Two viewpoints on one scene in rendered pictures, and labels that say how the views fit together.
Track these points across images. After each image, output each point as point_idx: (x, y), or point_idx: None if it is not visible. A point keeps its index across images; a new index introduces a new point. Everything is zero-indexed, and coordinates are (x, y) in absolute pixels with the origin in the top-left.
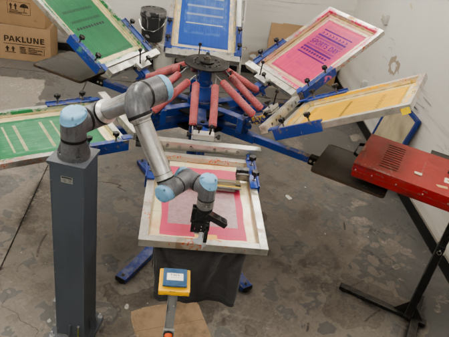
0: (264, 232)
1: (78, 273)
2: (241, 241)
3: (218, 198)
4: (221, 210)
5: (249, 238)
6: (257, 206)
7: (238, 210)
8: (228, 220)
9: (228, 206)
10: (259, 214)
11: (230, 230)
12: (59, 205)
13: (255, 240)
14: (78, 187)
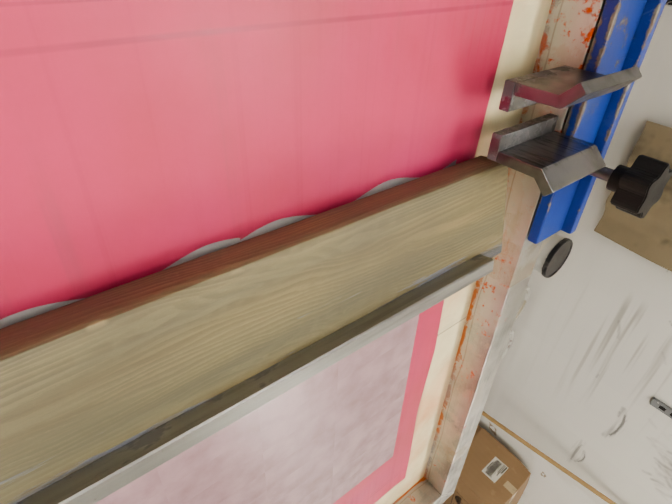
0: (467, 450)
1: None
2: (391, 489)
3: (349, 355)
4: (352, 420)
5: (414, 462)
6: (497, 352)
7: (416, 368)
8: (368, 452)
9: (382, 379)
10: (485, 390)
11: (369, 481)
12: None
13: (427, 455)
14: None
